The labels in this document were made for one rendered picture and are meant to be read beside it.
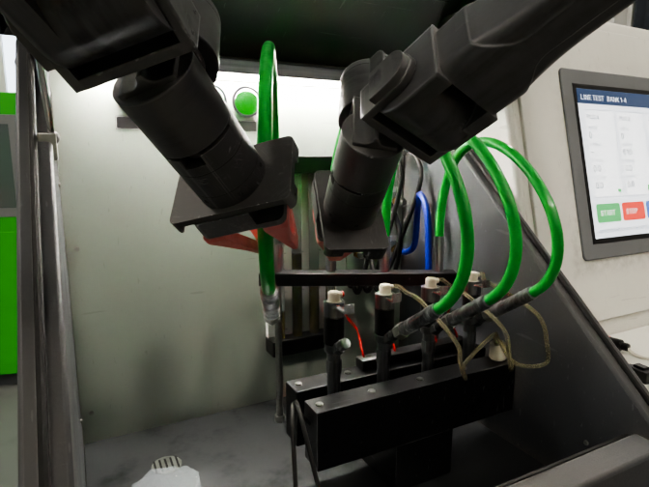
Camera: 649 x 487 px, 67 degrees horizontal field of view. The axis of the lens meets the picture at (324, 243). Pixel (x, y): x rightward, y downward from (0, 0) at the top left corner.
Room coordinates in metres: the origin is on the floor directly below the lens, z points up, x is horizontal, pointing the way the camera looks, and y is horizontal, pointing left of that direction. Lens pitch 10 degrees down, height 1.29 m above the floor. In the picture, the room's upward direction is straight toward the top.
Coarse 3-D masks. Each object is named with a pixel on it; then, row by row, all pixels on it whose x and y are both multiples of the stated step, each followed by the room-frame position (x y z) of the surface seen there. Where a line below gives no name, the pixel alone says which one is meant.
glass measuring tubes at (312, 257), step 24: (312, 168) 0.87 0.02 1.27; (312, 216) 0.88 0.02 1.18; (312, 240) 0.88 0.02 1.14; (288, 264) 0.88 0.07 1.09; (312, 264) 0.88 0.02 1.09; (288, 288) 0.88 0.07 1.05; (312, 288) 0.88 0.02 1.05; (288, 312) 0.88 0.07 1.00; (312, 312) 0.88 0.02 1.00; (288, 336) 0.87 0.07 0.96; (312, 336) 0.87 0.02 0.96
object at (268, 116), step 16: (272, 48) 0.55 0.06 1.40; (272, 64) 0.51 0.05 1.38; (272, 80) 0.49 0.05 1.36; (272, 96) 0.73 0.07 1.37; (272, 112) 0.75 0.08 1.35; (272, 128) 0.76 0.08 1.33; (272, 240) 0.43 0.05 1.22; (272, 256) 0.43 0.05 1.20; (272, 272) 0.44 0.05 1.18; (272, 288) 0.46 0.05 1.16
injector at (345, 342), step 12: (324, 300) 0.62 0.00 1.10; (324, 312) 0.61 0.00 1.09; (336, 312) 0.61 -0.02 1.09; (324, 324) 0.61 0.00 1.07; (336, 324) 0.61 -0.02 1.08; (324, 336) 0.61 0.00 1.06; (336, 336) 0.61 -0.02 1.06; (324, 348) 0.62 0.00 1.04; (336, 348) 0.60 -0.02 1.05; (348, 348) 0.59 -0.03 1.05; (336, 360) 0.61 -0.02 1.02; (336, 372) 0.61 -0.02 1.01; (336, 384) 0.61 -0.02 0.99
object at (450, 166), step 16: (336, 144) 0.77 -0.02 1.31; (448, 160) 0.55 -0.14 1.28; (448, 176) 0.54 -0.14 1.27; (464, 192) 0.53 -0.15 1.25; (464, 208) 0.52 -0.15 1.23; (464, 224) 0.52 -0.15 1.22; (464, 240) 0.52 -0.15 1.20; (464, 256) 0.52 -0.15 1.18; (464, 272) 0.52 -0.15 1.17; (464, 288) 0.52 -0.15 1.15; (432, 304) 0.56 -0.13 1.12; (448, 304) 0.54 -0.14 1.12; (416, 320) 0.58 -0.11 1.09; (432, 320) 0.56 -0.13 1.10; (400, 336) 0.61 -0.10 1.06
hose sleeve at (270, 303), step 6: (276, 288) 0.47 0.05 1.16; (264, 294) 0.47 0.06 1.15; (276, 294) 0.47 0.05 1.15; (264, 300) 0.48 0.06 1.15; (270, 300) 0.47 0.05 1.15; (276, 300) 0.48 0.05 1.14; (264, 306) 0.50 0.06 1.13; (270, 306) 0.49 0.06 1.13; (276, 306) 0.50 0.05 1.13; (264, 312) 0.52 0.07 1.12; (270, 312) 0.51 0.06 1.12; (276, 312) 0.52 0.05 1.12; (270, 318) 0.53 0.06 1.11
